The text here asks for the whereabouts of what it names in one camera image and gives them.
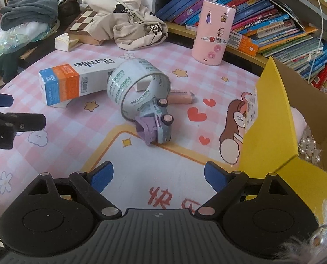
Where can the pink sticker-covered cylinder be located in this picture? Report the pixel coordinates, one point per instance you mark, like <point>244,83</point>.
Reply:
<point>213,33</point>

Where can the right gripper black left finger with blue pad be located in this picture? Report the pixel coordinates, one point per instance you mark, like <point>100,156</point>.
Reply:
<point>88,188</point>

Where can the pink plush toy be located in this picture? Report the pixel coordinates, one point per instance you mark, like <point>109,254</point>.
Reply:
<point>299,123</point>

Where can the pearl bead ornament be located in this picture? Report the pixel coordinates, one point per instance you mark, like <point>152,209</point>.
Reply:
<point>308,148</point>

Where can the pink checkered desk mat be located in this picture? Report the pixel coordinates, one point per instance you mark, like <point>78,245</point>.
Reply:
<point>100,127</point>

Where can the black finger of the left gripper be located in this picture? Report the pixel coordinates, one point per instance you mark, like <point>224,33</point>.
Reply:
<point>11,123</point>

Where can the clear packing tape roll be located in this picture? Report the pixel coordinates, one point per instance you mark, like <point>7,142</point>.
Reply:
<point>135,82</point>

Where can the yellow cardboard box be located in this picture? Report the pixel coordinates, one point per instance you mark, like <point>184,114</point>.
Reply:
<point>270,144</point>

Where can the purple blue toy car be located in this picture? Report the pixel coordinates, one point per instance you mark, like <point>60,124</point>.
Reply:
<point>154,123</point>

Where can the grey folded garment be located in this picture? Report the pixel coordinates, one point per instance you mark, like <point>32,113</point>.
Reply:
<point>18,12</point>

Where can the beige hoodie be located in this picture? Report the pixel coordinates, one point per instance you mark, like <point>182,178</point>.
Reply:
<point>128,22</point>

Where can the wooden chess board box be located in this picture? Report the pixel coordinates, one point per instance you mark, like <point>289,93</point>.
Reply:
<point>77,32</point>

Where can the pink utility knife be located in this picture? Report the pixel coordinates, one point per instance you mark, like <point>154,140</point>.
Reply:
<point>180,97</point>

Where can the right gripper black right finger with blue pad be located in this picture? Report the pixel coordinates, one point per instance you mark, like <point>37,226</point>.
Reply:
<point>228,188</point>

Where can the row of books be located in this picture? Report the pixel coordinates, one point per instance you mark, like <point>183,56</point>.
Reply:
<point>292,31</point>

